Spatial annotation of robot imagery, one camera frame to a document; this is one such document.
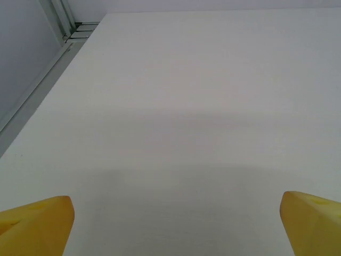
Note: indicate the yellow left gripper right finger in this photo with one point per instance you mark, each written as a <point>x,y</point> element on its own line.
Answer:
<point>314,229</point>

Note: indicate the aluminium corner post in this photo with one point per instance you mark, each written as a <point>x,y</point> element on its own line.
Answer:
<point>62,16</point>

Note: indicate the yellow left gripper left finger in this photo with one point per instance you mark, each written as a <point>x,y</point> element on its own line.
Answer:
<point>40,229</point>

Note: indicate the aluminium table side rail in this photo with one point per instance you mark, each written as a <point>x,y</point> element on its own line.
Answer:
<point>40,82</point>

